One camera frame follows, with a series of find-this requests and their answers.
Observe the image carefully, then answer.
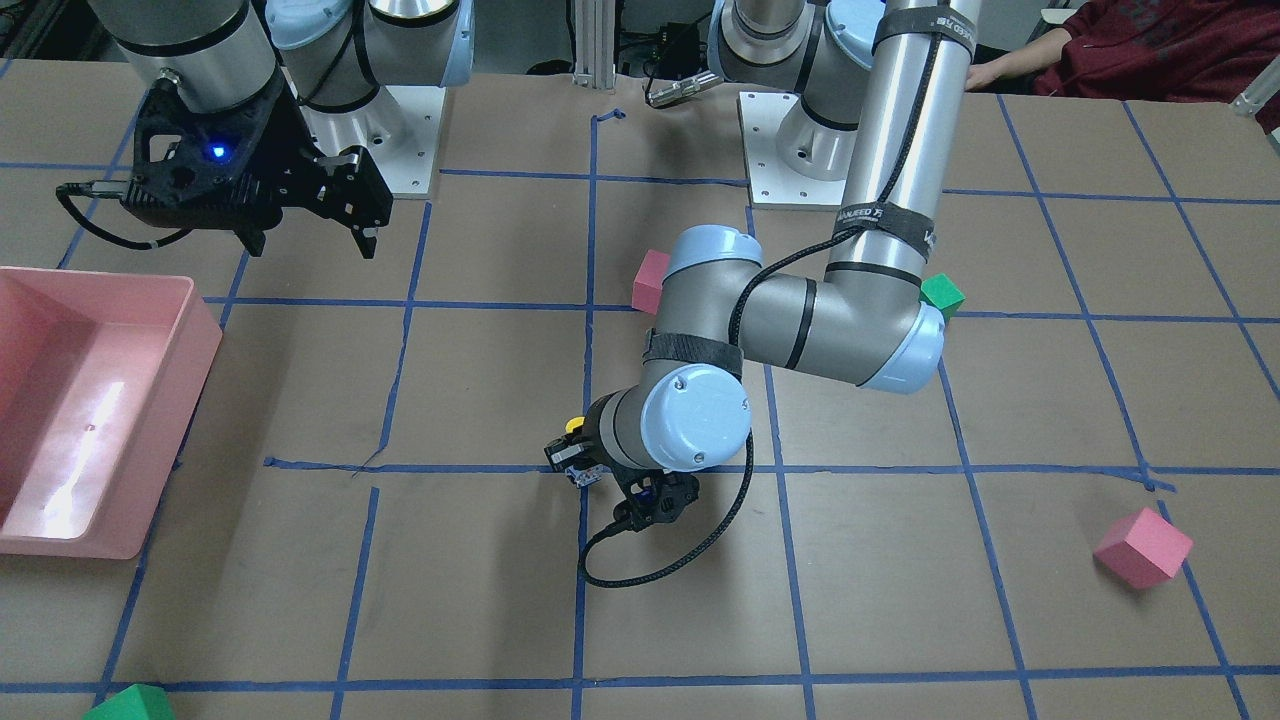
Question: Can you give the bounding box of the pink cube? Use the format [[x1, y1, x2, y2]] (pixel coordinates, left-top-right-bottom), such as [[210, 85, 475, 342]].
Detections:
[[630, 249, 669, 316], [1093, 509, 1194, 591]]

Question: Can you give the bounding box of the green cube near bin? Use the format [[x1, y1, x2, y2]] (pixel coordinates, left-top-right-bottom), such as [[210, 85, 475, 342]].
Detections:
[[82, 684, 177, 720]]

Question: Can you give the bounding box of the person in red shirt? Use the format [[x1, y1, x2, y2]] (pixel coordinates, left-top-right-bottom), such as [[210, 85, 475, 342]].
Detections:
[[973, 1, 1279, 102]]

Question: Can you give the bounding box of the person hand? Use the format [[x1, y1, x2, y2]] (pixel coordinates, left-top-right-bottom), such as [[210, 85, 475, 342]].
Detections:
[[965, 56, 1009, 92]]

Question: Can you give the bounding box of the pink cube far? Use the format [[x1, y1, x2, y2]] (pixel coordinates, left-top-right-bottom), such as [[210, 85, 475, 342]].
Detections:
[[1093, 509, 1194, 591]]

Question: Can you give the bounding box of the green cube far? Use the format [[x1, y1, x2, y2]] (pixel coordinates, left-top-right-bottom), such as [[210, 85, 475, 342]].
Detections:
[[920, 273, 966, 322]]

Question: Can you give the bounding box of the yellow black button module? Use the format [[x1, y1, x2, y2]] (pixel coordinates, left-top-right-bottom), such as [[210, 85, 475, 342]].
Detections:
[[544, 416, 607, 489]]

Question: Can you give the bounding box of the aluminium frame post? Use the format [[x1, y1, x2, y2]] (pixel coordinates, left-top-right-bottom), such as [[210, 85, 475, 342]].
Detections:
[[570, 0, 618, 94]]

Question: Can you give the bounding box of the pink cube centre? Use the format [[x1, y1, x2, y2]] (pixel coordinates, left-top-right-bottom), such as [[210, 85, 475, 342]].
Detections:
[[630, 249, 669, 316]]

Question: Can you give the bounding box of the pink plastic bin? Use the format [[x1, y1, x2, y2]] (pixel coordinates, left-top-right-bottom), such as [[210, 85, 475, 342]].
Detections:
[[1, 266, 221, 559]]

